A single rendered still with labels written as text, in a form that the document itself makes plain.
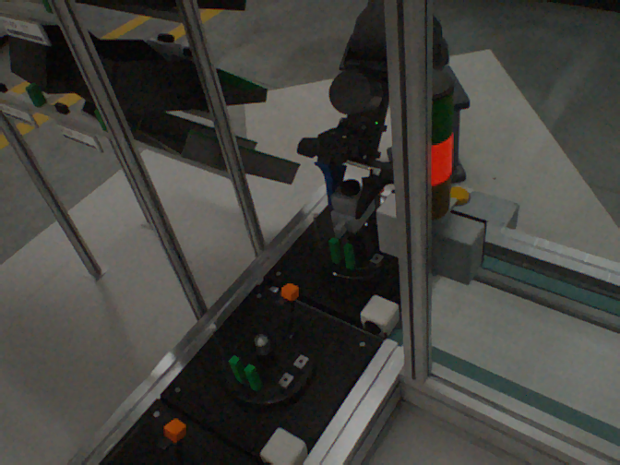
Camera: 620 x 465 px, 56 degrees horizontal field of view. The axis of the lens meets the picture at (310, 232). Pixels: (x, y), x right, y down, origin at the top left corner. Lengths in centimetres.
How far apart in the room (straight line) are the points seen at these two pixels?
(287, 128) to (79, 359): 75
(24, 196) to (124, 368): 221
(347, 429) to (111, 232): 76
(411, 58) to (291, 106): 112
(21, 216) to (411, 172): 269
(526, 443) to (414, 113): 50
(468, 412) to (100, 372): 64
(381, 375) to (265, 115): 90
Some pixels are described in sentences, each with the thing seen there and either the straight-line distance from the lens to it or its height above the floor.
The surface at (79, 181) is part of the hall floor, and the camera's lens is 319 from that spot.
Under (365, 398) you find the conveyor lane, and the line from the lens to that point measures 87.
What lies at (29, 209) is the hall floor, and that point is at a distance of 315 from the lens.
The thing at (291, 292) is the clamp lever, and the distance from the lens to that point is 84.
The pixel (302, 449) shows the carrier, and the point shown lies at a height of 99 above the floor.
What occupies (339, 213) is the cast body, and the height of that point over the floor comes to 109.
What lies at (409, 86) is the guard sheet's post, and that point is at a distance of 53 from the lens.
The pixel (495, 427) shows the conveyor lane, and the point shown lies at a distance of 88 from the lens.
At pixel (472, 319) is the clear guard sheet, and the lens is 72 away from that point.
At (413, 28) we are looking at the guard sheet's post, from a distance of 50.
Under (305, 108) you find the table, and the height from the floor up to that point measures 86.
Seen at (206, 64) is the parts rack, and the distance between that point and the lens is 88.
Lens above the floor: 171
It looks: 44 degrees down
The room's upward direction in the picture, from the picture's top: 11 degrees counter-clockwise
